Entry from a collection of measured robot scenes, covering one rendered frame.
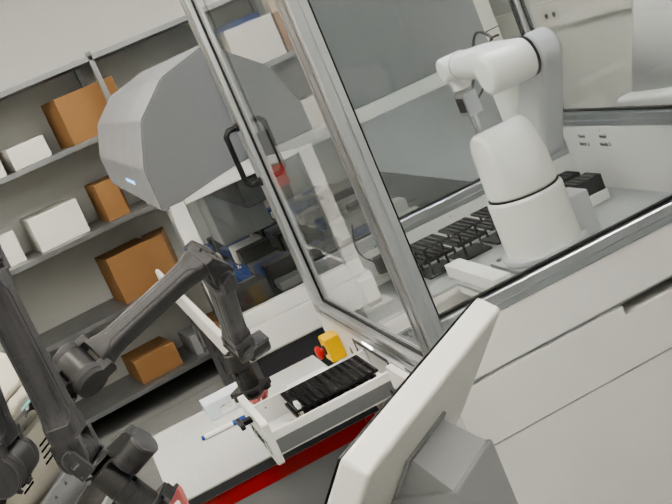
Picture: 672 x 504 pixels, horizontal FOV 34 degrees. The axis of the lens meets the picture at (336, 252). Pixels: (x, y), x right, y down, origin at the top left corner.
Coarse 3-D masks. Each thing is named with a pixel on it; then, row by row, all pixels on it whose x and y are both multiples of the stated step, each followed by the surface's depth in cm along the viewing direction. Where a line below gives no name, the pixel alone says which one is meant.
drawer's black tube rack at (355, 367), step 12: (348, 360) 280; (360, 360) 275; (324, 372) 278; (336, 372) 273; (348, 372) 270; (360, 372) 266; (372, 372) 263; (300, 384) 276; (312, 384) 273; (324, 384) 269; (336, 384) 265; (348, 384) 262; (360, 384) 267; (300, 396) 267; (312, 396) 264; (324, 396) 260; (336, 396) 266; (288, 408) 272; (312, 408) 266
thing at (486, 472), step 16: (480, 464) 170; (496, 464) 174; (464, 480) 165; (480, 480) 168; (496, 480) 173; (400, 496) 168; (416, 496) 166; (432, 496) 164; (448, 496) 163; (464, 496) 164; (480, 496) 167; (496, 496) 171; (512, 496) 176
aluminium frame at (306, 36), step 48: (288, 0) 201; (336, 96) 206; (336, 144) 213; (384, 192) 210; (288, 240) 306; (384, 240) 212; (624, 240) 226; (528, 288) 221; (576, 288) 224; (624, 288) 228; (384, 336) 255; (432, 336) 216; (528, 336) 223
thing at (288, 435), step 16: (368, 352) 281; (384, 368) 272; (368, 384) 259; (384, 384) 260; (272, 400) 278; (336, 400) 257; (352, 400) 258; (368, 400) 259; (384, 400) 261; (272, 416) 278; (288, 416) 277; (304, 416) 255; (320, 416) 256; (336, 416) 257; (352, 416) 259; (272, 432) 254; (288, 432) 255; (304, 432) 256; (320, 432) 257; (288, 448) 255
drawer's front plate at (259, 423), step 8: (240, 400) 274; (248, 408) 266; (256, 416) 258; (256, 424) 259; (264, 424) 251; (264, 432) 251; (264, 440) 259; (272, 440) 252; (272, 448) 252; (272, 456) 258; (280, 456) 253; (280, 464) 253
